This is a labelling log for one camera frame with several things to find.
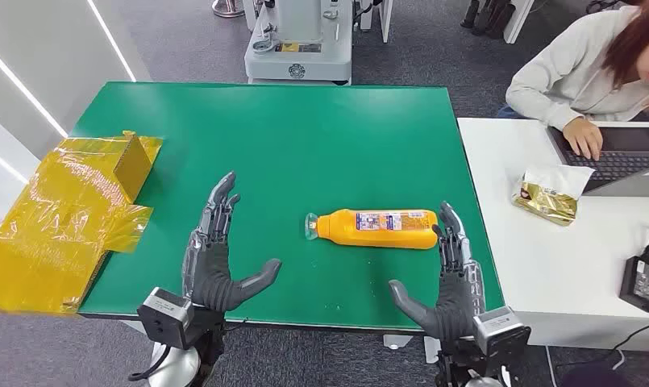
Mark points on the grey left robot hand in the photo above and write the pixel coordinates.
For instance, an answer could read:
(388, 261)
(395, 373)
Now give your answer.
(209, 272)

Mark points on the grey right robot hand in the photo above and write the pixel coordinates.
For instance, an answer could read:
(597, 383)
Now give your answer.
(455, 304)

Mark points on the orange plastic bottle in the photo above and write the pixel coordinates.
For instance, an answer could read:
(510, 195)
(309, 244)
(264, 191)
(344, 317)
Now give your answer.
(377, 235)

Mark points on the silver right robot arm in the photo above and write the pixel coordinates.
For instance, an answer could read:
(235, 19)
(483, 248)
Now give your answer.
(457, 366)

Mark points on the white table foot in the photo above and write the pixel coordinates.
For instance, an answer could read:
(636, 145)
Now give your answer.
(396, 342)
(133, 326)
(432, 350)

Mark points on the gold and white snack bag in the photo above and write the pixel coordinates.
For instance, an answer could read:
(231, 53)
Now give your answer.
(548, 200)

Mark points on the yellow taped cardboard box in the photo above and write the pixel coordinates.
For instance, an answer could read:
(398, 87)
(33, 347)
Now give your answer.
(62, 224)

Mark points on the black power adapter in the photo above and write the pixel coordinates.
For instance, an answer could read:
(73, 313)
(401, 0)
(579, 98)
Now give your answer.
(642, 280)

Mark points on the person's hand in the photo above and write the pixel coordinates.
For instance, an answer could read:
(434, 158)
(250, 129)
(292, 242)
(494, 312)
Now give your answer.
(583, 136)

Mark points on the dark grey laptop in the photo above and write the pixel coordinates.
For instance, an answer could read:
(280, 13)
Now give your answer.
(618, 157)

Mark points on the white machine base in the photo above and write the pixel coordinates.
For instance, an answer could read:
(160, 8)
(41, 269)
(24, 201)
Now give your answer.
(297, 59)

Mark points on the person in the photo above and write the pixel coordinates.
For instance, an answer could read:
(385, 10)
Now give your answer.
(570, 69)

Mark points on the chrome stand base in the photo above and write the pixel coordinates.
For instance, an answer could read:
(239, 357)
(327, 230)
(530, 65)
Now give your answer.
(228, 8)

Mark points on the white desk leg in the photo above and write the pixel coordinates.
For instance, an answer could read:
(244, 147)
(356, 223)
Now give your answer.
(516, 21)

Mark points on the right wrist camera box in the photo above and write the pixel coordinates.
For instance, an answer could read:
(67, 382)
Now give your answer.
(503, 328)

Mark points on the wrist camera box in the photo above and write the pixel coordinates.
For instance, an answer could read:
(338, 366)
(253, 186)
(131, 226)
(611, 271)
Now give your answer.
(164, 318)
(503, 328)

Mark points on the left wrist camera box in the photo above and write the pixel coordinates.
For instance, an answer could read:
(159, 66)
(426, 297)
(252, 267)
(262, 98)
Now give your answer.
(164, 318)

